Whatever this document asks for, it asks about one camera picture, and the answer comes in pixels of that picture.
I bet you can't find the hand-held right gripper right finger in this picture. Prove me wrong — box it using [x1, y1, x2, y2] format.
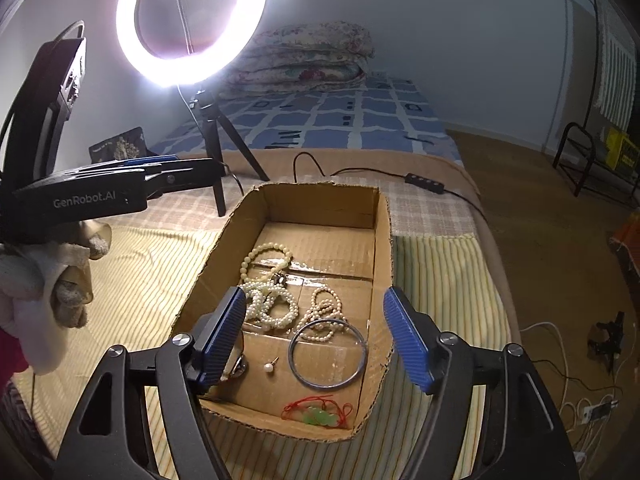
[382, 286, 581, 480]

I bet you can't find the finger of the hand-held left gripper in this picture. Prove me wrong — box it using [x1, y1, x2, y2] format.
[90, 155, 183, 169]
[142, 158, 221, 200]

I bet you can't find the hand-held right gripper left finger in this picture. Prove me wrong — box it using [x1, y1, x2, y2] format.
[55, 286, 248, 480]

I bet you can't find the multi-loop pearl necklace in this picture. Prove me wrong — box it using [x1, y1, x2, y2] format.
[239, 272, 298, 332]

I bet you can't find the clear glass bangle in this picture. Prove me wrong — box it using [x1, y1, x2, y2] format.
[287, 317, 369, 390]

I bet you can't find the thin pearl strand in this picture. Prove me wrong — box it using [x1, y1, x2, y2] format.
[299, 285, 351, 345]

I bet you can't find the cream beaded bracelet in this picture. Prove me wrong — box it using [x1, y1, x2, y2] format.
[239, 242, 293, 286]

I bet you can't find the red string jade pendant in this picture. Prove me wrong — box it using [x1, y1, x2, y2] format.
[280, 394, 353, 428]

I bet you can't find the cardboard box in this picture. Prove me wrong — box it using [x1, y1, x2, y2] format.
[170, 181, 396, 442]

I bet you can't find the person's left hand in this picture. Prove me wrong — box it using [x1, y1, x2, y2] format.
[0, 220, 113, 376]

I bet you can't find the black printed snack bag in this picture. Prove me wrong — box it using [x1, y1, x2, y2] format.
[89, 127, 148, 163]

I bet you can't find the black tripod stand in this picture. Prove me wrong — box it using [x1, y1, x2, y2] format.
[190, 87, 271, 218]

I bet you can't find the yellow striped cloth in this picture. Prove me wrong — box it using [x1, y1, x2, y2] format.
[10, 225, 516, 480]

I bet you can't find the beige checkered cloth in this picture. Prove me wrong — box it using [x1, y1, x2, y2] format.
[107, 170, 481, 238]

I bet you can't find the folded floral quilt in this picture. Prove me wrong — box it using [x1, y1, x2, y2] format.
[222, 21, 376, 95]

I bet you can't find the blue patterned bedsheet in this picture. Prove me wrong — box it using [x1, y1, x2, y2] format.
[150, 75, 463, 163]

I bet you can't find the black gadget on floor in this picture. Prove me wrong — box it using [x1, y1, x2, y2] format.
[587, 310, 626, 371]

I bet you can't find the yellow box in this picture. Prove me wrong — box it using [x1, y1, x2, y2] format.
[602, 127, 640, 171]

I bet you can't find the black clothes rack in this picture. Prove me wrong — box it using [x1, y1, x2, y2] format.
[552, 0, 640, 206]

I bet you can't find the striped hanging towel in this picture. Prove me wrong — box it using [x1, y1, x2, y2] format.
[597, 0, 640, 126]

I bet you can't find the white power strip with cables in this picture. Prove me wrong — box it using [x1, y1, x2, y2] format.
[520, 322, 626, 466]

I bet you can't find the black cable with inline controller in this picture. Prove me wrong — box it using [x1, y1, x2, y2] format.
[292, 151, 488, 226]

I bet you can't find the white ring light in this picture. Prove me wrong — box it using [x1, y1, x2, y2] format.
[116, 0, 268, 88]

